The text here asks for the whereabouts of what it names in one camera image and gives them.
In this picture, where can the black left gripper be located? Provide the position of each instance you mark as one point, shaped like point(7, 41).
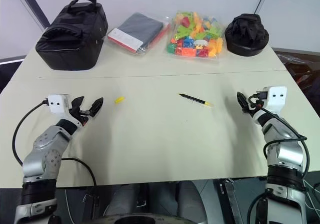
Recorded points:
point(79, 116)

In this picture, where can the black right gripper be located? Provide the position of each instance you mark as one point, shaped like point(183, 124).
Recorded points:
point(253, 106)

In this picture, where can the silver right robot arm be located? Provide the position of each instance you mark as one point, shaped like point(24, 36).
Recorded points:
point(285, 156)

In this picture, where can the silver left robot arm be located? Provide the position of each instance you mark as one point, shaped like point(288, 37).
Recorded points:
point(42, 156)

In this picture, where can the yellow pen cap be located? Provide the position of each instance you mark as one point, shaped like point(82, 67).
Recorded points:
point(119, 99)

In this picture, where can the black pen with yellow end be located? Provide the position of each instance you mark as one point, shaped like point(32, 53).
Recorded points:
point(193, 99)

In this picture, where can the dark red-black background object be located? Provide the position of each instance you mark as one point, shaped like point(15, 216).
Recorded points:
point(303, 68)

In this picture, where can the black fabric carry bag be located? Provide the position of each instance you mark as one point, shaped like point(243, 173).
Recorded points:
point(72, 33)

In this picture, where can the bag of colourful toy blocks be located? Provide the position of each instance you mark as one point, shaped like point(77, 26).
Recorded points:
point(195, 37)

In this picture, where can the plastic bag with dark cloth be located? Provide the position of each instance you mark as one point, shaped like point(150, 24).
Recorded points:
point(140, 31)

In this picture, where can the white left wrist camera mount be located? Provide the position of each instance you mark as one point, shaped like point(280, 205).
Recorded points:
point(58, 103)

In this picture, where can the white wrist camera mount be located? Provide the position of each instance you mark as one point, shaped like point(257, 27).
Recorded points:
point(58, 103)
point(276, 97)

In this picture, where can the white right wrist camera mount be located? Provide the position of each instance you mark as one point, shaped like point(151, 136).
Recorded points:
point(276, 97)

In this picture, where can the silver metal bracket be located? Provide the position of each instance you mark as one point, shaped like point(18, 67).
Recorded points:
point(227, 196)

